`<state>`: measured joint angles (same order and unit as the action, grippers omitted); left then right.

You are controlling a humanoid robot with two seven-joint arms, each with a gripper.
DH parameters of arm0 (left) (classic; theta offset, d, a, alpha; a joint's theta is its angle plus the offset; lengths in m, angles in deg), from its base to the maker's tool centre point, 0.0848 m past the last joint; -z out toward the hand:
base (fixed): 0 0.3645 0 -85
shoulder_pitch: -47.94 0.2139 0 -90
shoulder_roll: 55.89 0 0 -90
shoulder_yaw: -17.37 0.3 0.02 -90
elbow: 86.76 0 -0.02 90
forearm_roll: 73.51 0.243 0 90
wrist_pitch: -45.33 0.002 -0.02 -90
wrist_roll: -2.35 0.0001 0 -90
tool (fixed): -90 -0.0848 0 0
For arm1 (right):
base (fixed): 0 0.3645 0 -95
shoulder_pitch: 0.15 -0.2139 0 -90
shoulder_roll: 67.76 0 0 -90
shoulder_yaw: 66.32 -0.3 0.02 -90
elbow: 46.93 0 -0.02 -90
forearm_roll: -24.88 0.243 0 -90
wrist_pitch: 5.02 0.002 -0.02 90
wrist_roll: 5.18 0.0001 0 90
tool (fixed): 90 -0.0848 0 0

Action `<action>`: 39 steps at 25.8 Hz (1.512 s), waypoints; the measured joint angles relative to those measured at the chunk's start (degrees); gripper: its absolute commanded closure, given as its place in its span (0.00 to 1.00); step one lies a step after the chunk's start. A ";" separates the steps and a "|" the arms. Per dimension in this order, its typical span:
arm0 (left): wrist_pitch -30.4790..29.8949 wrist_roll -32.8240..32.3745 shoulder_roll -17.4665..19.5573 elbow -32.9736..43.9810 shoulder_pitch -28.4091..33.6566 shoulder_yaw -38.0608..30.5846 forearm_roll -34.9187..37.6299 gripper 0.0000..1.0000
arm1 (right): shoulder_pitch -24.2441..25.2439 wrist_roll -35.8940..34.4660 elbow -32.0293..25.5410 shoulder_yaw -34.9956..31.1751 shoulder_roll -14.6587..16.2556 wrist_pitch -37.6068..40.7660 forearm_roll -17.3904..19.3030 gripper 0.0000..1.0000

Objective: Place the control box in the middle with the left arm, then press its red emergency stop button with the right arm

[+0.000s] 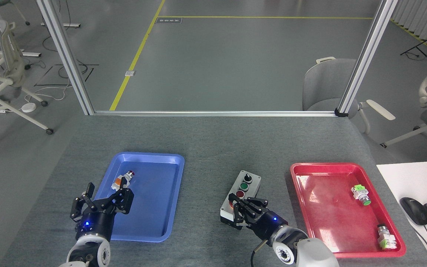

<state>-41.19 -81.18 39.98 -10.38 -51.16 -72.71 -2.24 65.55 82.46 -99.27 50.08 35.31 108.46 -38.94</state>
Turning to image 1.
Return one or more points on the grey control box with buttons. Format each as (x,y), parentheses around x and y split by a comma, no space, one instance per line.
(247,181)

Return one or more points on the white side desk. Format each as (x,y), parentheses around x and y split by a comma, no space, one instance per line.
(413,178)

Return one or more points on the silver aluminium rail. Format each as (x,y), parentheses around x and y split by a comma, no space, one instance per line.
(213,113)

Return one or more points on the white ribbed curtain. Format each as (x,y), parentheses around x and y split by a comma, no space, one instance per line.
(421,16)

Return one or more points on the grey fabric chair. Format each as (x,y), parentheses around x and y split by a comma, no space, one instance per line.
(326,83)

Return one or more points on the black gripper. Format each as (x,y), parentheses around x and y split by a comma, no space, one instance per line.
(269,224)
(96,224)

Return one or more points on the blue plastic tray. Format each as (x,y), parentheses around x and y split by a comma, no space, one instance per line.
(154,207)

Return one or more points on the dark floor label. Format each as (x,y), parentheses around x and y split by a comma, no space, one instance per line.
(168,20)

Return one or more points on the white round floor device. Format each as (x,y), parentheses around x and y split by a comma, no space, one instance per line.
(28,107)

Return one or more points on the white desk foot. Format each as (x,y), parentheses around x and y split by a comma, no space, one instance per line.
(70,25)

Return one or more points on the red plastic tray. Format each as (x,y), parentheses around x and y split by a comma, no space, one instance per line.
(328,215)

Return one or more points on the red push button switch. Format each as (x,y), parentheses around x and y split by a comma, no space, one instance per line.
(129,174)

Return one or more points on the white mesh office chair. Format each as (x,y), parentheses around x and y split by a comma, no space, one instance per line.
(11,66)

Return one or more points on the metal floor socket plate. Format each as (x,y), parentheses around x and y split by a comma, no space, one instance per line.
(130,73)

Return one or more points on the silver aluminium post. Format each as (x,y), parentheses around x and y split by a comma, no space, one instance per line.
(65,55)
(367,55)

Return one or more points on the green push button switch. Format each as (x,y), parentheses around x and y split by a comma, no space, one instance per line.
(360,193)

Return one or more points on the black computer mouse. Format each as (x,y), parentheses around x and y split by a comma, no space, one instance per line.
(414,210)

